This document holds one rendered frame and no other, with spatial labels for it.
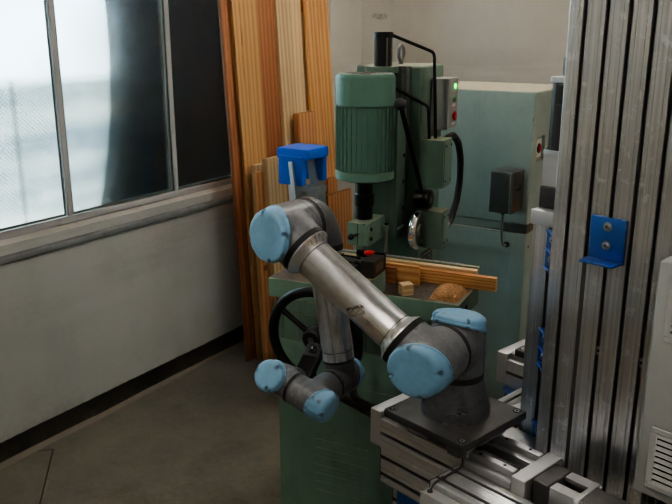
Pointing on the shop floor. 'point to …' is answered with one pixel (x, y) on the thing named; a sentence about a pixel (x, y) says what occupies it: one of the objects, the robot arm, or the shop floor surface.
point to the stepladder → (301, 170)
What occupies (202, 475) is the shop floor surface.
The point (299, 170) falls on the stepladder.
